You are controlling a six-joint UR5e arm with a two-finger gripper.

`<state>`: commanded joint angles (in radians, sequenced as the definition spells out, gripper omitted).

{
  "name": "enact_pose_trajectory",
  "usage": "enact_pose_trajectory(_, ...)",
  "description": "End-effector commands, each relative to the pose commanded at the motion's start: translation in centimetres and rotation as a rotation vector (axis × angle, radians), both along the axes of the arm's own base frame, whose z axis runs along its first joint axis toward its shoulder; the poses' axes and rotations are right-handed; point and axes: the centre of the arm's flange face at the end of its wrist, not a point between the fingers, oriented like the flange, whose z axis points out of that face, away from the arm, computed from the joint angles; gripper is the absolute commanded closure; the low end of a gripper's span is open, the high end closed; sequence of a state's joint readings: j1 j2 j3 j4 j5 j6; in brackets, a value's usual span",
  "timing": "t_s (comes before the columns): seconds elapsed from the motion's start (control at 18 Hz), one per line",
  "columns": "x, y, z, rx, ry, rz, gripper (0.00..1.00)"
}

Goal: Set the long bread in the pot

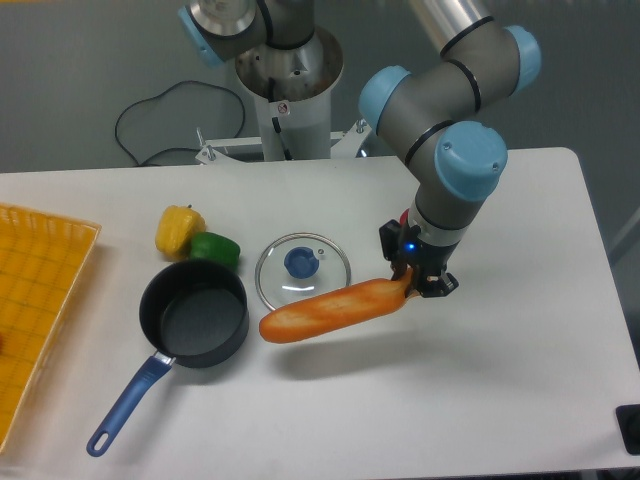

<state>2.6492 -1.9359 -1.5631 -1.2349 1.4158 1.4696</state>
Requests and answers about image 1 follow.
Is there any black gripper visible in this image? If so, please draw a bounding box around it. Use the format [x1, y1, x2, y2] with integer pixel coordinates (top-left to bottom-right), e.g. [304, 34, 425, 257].
[391, 237, 459, 298]

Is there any long orange bread loaf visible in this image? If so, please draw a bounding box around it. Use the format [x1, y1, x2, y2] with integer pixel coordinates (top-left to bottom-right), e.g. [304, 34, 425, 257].
[259, 269, 412, 344]

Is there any dark pot blue handle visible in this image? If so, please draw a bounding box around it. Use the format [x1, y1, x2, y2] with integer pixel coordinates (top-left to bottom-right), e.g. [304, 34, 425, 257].
[86, 259, 249, 457]

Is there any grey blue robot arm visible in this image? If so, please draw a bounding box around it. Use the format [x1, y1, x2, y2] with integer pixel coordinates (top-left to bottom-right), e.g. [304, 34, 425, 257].
[178, 1, 541, 298]

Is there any glass lid blue knob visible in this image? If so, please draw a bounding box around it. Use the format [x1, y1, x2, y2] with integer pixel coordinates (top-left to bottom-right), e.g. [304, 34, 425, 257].
[254, 232, 352, 311]

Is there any green bell pepper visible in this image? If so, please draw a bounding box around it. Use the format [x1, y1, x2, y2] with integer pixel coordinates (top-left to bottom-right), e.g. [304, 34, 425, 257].
[189, 232, 241, 271]

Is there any yellow bell pepper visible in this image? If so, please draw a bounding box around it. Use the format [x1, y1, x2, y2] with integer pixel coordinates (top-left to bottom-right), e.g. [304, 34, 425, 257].
[155, 205, 206, 260]

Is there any black device at table edge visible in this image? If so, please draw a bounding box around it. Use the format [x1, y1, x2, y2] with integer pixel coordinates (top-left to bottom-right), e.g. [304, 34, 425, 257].
[615, 404, 640, 456]

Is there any orange plastic basket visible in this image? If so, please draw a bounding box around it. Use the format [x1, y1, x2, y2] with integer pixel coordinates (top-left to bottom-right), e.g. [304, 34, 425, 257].
[1, 203, 101, 449]

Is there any white metal mounting frame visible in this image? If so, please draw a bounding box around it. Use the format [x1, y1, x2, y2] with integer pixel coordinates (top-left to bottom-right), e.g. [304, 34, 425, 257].
[195, 119, 373, 165]

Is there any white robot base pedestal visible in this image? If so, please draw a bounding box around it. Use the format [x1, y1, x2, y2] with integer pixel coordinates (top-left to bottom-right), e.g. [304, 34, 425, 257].
[235, 27, 344, 138]

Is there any black cable on floor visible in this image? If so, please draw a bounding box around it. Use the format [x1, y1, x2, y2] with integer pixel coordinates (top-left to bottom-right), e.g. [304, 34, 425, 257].
[114, 80, 246, 167]

